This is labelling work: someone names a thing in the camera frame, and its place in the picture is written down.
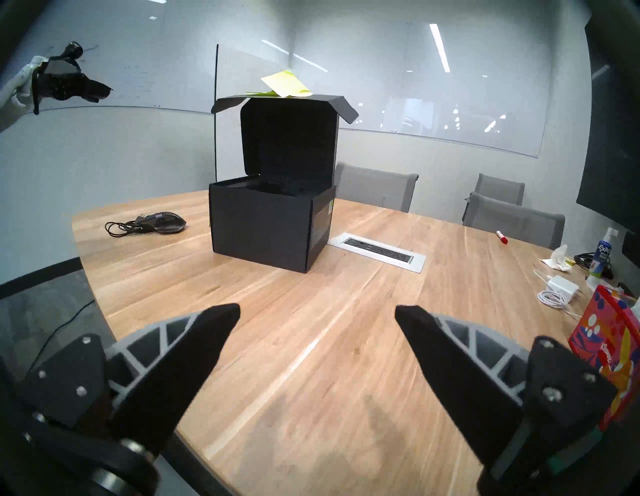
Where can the black video conference bar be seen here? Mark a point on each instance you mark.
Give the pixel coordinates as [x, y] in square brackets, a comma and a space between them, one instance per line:
[632, 247]

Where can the wall whiteboard with writing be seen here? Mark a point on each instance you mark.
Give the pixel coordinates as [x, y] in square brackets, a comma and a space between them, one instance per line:
[150, 60]

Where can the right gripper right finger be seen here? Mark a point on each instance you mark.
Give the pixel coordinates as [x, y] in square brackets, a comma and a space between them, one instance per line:
[465, 380]

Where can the grey office chair with armrests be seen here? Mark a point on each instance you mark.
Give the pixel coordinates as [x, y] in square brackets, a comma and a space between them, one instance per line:
[500, 189]

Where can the black cardboard box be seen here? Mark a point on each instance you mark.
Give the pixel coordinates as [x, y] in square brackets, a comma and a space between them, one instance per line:
[260, 230]

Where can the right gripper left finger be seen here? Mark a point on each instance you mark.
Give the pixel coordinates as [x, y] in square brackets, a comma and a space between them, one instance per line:
[165, 380]

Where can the silver table power grommet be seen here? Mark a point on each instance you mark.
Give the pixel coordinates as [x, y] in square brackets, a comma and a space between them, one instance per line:
[380, 250]

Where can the yellow-green sticky note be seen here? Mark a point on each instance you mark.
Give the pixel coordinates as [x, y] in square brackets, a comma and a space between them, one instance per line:
[287, 82]

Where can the red whiteboard marker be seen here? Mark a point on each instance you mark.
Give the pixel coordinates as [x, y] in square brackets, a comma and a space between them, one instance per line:
[501, 237]

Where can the whiteboard cleaner spray bottle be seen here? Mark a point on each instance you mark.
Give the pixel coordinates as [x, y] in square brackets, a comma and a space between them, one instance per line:
[602, 252]

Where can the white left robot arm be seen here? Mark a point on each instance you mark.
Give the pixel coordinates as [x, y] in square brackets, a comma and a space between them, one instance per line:
[15, 95]

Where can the glass wall whiteboard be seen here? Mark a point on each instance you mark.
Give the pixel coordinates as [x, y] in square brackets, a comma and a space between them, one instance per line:
[425, 90]

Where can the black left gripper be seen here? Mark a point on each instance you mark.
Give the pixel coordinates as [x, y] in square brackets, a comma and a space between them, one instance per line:
[60, 80]

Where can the linear ceiling light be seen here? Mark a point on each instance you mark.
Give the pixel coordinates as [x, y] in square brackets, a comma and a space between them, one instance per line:
[439, 47]

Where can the grey mesh office chair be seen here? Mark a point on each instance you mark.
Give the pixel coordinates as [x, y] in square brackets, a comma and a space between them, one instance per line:
[375, 187]
[515, 222]

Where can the black computer mouse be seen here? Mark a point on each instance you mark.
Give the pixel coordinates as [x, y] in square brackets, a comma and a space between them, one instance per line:
[167, 223]

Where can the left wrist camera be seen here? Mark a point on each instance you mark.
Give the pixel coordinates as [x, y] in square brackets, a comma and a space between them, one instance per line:
[72, 50]

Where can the crumpled white tissue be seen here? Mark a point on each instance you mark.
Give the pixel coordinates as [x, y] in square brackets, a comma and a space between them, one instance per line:
[557, 260]

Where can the colourful floral tissue box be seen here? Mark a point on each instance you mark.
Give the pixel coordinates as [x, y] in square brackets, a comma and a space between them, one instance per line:
[610, 345]

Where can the large black wall display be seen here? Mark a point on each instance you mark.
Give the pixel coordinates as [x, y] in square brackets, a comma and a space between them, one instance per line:
[615, 125]

